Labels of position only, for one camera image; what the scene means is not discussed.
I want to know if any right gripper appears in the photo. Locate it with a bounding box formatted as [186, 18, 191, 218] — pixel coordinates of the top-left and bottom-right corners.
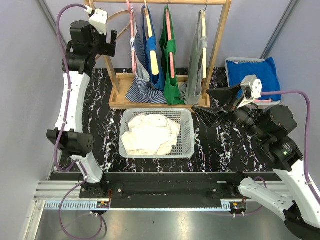
[190, 80, 268, 141]

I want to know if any light wooden hanger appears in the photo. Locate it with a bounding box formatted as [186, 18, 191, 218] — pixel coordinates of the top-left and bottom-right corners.
[84, 0, 133, 60]

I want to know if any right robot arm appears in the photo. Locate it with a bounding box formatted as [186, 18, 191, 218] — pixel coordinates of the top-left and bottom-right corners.
[192, 85, 320, 240]

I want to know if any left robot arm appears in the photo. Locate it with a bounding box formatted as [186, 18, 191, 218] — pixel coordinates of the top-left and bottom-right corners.
[46, 20, 118, 198]

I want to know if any pink hanger with striped top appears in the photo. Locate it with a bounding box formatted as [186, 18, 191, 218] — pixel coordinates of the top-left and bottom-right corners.
[126, 0, 137, 74]

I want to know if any grey tank top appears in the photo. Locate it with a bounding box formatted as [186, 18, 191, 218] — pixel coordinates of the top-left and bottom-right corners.
[179, 10, 208, 105]

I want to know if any wooden hanger with blue top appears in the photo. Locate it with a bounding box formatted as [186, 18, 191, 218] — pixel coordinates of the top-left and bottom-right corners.
[144, 0, 159, 75]

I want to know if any pink hanger in side basket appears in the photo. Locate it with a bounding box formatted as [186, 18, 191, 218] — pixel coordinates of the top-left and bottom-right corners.
[256, 99, 272, 103]

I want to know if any green tank top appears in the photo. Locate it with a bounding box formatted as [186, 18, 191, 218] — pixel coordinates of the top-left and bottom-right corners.
[159, 5, 185, 106]

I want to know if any blue white striped tank top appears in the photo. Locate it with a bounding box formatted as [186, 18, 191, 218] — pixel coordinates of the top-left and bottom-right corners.
[125, 19, 167, 104]

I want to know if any pink hanger with green top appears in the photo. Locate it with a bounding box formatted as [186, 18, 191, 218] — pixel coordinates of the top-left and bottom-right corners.
[166, 8, 175, 79]

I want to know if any cream hanger with grey top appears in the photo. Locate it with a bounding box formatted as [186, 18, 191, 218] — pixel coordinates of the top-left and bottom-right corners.
[200, 1, 208, 79]

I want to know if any wooden clothes rack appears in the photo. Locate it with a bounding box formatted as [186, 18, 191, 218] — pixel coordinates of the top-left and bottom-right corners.
[104, 0, 231, 110]

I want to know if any grey side basket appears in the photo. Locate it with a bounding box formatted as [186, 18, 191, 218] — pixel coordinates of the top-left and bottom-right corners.
[225, 57, 282, 110]

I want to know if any white perforated plastic basket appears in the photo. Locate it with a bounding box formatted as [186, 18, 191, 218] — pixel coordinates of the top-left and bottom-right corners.
[119, 108, 195, 159]

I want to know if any blue folded cloth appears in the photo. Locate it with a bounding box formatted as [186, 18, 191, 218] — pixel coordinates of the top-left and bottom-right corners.
[226, 57, 283, 103]

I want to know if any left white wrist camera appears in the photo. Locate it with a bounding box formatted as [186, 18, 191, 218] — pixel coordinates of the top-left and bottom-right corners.
[89, 9, 108, 36]

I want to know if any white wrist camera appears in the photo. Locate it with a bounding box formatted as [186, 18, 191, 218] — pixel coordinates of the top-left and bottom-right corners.
[237, 75, 263, 109]
[89, 9, 108, 36]

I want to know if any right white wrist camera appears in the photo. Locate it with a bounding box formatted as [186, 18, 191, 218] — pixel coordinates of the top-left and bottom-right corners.
[237, 75, 263, 109]

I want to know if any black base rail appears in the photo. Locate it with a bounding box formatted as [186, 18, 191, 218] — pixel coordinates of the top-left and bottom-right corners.
[49, 171, 272, 210]

